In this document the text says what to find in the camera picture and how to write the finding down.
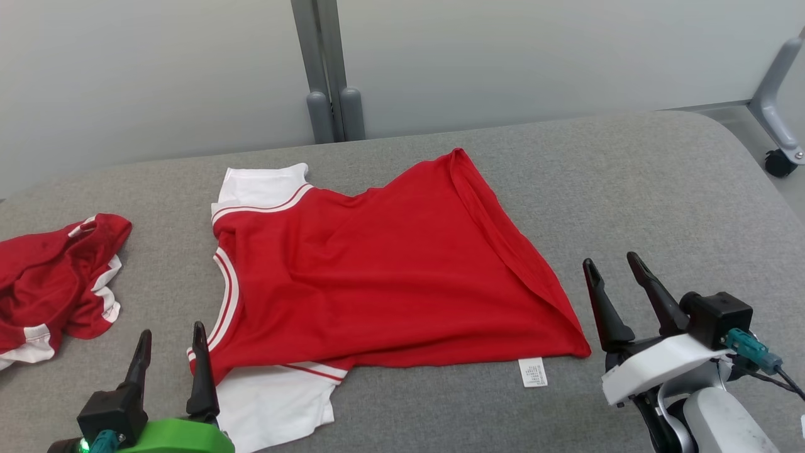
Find black caster wheel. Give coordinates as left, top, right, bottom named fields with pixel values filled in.
left=764, top=149, right=798, bottom=179

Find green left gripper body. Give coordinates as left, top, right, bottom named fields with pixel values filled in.
left=116, top=419, right=236, bottom=453

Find white partition panel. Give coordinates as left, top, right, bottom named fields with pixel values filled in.
left=0, top=0, right=315, bottom=199
left=336, top=0, right=805, bottom=140

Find teal plug left camera cable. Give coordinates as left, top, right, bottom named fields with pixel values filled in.
left=88, top=430, right=121, bottom=453

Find grey partition post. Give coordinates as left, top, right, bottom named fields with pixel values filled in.
left=291, top=0, right=335, bottom=145
left=316, top=0, right=367, bottom=143

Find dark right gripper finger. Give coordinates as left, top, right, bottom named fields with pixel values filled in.
left=627, top=252, right=691, bottom=337
left=582, top=258, right=636, bottom=353

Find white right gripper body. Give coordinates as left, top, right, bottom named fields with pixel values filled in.
left=601, top=333, right=734, bottom=407

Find grey metal partition leg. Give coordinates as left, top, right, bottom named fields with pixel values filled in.
left=747, top=28, right=805, bottom=165

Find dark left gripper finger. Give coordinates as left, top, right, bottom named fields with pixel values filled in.
left=123, top=329, right=153, bottom=394
left=186, top=322, right=221, bottom=422

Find red white shorts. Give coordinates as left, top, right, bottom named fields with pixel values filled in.
left=0, top=213, right=133, bottom=372

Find red white number jersey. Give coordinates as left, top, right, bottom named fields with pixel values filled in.
left=187, top=148, right=592, bottom=453

